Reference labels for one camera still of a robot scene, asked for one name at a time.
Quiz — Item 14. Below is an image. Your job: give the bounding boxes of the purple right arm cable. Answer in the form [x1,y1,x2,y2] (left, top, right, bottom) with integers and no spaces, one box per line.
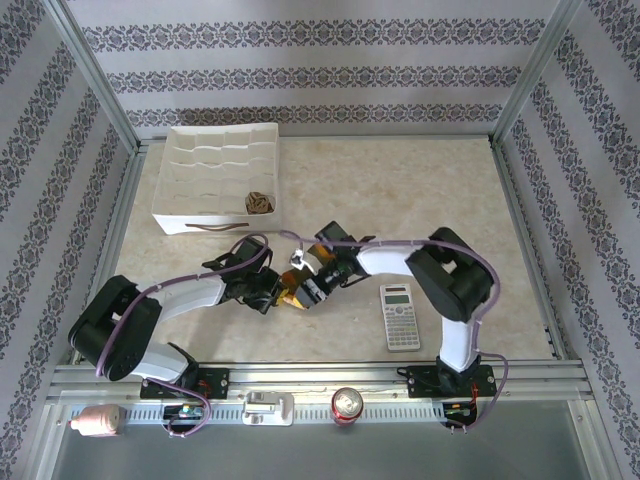
[278,228,511,437]

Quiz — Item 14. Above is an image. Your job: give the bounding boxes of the silver metal clamp bracket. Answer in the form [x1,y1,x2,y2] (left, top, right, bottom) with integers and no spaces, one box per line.
[241,390,296,428]

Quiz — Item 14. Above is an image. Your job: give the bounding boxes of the white slotted cable duct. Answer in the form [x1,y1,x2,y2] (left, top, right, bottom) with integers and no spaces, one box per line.
[67,402,477,425]

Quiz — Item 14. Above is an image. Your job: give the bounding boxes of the pink plastic bottle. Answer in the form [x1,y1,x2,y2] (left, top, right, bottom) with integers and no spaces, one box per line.
[69,403,122,439]

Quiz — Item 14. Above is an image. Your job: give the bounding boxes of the white calculator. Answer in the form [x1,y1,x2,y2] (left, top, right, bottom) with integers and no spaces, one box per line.
[379,282,423,353]

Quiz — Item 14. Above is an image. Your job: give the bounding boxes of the brown leather box handle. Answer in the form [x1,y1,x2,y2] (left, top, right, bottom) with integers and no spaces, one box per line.
[185,221,250,233]

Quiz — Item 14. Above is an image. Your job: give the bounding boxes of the olive green striped sock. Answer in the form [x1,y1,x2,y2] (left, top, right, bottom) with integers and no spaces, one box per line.
[279,243,335,312]

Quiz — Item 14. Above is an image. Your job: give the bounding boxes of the aluminium frame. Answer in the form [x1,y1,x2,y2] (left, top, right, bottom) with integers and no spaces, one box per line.
[39,0,640,480]

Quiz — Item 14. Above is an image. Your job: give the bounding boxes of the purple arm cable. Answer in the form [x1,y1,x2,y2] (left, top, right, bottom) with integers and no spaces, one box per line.
[94,244,275,441]
[278,228,511,437]

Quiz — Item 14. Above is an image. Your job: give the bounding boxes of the beige brown patterned sock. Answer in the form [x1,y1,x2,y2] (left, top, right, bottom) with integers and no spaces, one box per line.
[243,190,275,217]

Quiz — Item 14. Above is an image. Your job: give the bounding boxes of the red soda can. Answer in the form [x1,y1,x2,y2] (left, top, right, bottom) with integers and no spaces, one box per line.
[330,385,365,427]

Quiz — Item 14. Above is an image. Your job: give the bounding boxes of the white fabric organizer box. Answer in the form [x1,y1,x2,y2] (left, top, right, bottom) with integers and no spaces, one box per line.
[151,123,284,237]

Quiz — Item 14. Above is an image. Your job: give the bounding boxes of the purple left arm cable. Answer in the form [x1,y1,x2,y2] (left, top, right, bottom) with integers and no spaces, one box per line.
[94,244,275,441]

